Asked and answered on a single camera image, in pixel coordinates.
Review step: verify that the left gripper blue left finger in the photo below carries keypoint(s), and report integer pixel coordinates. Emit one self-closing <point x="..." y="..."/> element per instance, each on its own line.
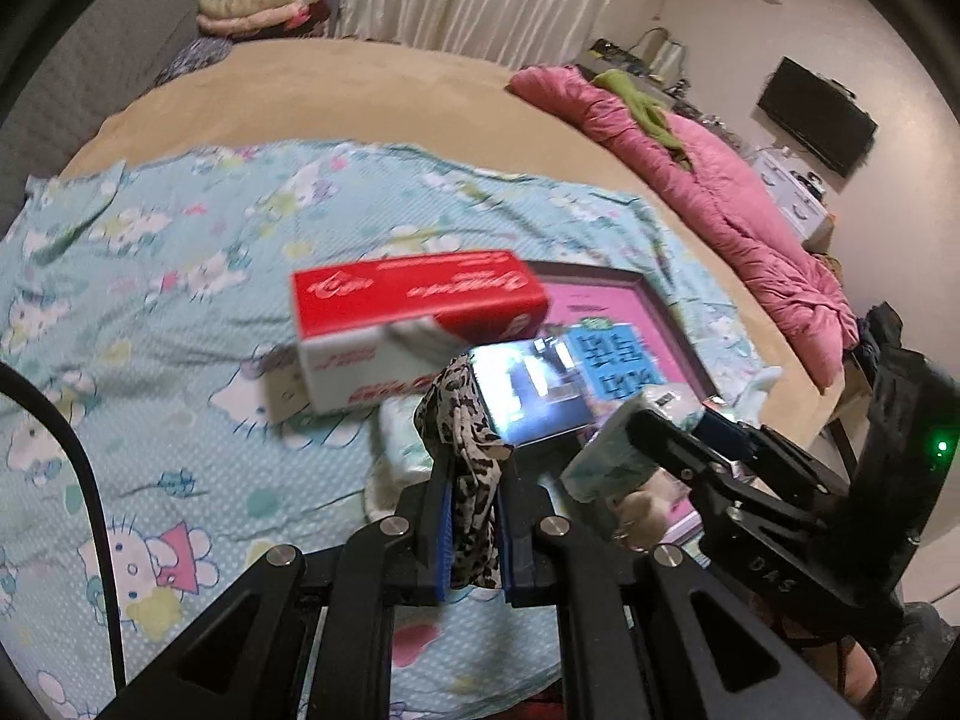
<point x="444" y="549"/>

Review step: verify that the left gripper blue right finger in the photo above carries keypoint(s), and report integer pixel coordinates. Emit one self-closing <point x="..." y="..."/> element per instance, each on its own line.
<point x="503" y="537"/>

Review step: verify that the leopard print scrunchie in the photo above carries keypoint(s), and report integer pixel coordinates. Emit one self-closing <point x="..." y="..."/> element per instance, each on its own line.
<point x="454" y="426"/>

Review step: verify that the green white tissue pack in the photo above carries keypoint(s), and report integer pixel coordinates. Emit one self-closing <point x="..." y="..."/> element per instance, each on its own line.
<point x="608" y="465"/>

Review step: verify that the small green tissue pack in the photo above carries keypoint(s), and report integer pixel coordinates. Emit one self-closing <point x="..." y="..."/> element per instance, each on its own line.
<point x="400" y="458"/>

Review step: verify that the pink plush toy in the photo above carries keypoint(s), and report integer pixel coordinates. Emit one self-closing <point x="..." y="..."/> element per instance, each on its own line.
<point x="644" y="519"/>

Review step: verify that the person's right hand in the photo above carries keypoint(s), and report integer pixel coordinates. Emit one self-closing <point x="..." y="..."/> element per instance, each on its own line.
<point x="843" y="663"/>

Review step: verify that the dark blue small box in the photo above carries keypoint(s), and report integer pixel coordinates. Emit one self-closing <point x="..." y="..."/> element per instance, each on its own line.
<point x="531" y="389"/>

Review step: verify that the pink box lid tray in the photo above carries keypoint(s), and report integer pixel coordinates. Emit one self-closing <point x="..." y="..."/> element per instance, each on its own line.
<point x="621" y="337"/>

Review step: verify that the red white tissue box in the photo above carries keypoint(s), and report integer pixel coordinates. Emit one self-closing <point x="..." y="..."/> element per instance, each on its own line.
<point x="372" y="329"/>

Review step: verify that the pink quilt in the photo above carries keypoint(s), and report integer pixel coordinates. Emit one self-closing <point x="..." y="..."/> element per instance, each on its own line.
<point x="724" y="202"/>

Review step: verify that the white drawer cabinet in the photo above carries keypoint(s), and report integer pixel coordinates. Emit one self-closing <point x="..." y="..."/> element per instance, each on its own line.
<point x="801" y="208"/>

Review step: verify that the Hello Kitty blue sheet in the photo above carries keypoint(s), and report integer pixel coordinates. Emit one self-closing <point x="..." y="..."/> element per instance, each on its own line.
<point x="151" y="305"/>

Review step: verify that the beige bed blanket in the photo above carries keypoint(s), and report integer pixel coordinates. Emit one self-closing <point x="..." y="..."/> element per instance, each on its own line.
<point x="456" y="107"/>

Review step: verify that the green cloth on quilt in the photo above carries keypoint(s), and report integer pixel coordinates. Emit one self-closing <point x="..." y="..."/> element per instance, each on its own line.
<point x="646" y="112"/>

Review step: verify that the cluttered side table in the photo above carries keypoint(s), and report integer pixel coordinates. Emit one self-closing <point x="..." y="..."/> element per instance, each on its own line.
<point x="656" y="62"/>

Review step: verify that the stack of folded clothes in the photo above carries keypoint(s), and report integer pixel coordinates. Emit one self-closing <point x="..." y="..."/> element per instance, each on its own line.
<point x="241" y="21"/>

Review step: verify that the grey quilted sofa cover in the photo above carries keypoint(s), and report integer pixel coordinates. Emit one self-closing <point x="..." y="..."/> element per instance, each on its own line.
<point x="110" y="57"/>

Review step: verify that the black wall television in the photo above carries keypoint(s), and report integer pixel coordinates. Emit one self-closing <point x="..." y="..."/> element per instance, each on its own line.
<point x="819" y="115"/>

